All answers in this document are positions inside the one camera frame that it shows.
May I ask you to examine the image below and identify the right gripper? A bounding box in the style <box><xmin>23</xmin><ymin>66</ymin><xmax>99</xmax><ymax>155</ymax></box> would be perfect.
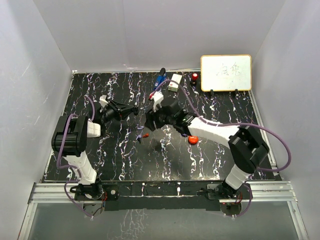
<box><xmin>145</xmin><ymin>102</ymin><xmax>176</xmax><ymax>131</ymax></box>

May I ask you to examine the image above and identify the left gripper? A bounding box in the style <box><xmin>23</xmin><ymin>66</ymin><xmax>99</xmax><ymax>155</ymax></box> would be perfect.
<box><xmin>101</xmin><ymin>100</ymin><xmax>135</xmax><ymax>124</ymax></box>

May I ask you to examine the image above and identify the black earbud charging case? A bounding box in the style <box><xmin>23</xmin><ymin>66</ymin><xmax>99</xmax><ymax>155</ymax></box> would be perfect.
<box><xmin>133</xmin><ymin>106</ymin><xmax>139</xmax><ymax>116</ymax></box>

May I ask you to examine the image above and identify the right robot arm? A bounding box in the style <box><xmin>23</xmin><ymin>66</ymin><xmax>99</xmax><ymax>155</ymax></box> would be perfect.
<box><xmin>144</xmin><ymin>95</ymin><xmax>270</xmax><ymax>199</ymax></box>

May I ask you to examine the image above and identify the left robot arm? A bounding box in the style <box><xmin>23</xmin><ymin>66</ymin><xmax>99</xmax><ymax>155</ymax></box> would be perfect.
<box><xmin>51</xmin><ymin>95</ymin><xmax>139</xmax><ymax>200</ymax></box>

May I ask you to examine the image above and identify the white and green box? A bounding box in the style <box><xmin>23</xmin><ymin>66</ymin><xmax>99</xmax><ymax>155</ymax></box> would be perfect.
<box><xmin>168</xmin><ymin>73</ymin><xmax>183</xmax><ymax>92</ymax></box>

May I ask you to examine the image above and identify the blue stapler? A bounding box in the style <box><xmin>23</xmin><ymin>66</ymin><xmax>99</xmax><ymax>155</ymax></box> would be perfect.
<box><xmin>153</xmin><ymin>67</ymin><xmax>167</xmax><ymax>91</ymax></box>

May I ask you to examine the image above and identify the red button device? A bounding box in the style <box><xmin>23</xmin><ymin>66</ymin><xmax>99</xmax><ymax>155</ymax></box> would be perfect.
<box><xmin>190</xmin><ymin>72</ymin><xmax>199</xmax><ymax>86</ymax></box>

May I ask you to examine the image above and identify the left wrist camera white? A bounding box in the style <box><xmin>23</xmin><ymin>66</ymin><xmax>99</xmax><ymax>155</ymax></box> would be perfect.
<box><xmin>99</xmin><ymin>95</ymin><xmax>109</xmax><ymax>108</ymax></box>

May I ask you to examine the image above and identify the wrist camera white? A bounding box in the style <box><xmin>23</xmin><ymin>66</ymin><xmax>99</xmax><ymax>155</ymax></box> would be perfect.
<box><xmin>149</xmin><ymin>91</ymin><xmax>164</xmax><ymax>112</ymax></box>
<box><xmin>99</xmin><ymin>95</ymin><xmax>109</xmax><ymax>108</ymax></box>

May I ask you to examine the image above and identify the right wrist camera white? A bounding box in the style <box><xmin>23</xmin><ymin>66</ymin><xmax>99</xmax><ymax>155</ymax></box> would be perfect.
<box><xmin>149</xmin><ymin>91</ymin><xmax>164</xmax><ymax>112</ymax></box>

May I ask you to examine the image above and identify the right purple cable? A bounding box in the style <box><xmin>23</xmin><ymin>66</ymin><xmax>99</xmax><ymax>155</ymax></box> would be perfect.
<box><xmin>149</xmin><ymin>79</ymin><xmax>292</xmax><ymax>217</ymax></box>

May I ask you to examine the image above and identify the purple cable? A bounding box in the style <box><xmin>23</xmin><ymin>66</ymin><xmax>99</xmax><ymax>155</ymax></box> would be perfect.
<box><xmin>56</xmin><ymin>96</ymin><xmax>98</xmax><ymax>218</ymax></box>
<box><xmin>149</xmin><ymin>79</ymin><xmax>292</xmax><ymax>217</ymax></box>

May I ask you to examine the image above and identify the white whiteboard with wooden frame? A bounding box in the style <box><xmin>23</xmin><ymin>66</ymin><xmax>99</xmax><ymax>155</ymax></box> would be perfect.
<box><xmin>200</xmin><ymin>54</ymin><xmax>252</xmax><ymax>92</ymax></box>

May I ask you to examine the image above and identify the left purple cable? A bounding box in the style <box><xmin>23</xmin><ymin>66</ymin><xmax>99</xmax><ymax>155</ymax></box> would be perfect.
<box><xmin>56</xmin><ymin>96</ymin><xmax>98</xmax><ymax>218</ymax></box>

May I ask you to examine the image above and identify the aluminium frame rail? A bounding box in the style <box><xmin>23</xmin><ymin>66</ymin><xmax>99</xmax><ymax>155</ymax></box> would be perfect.
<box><xmin>19</xmin><ymin>180</ymin><xmax>309</xmax><ymax>240</ymax></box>

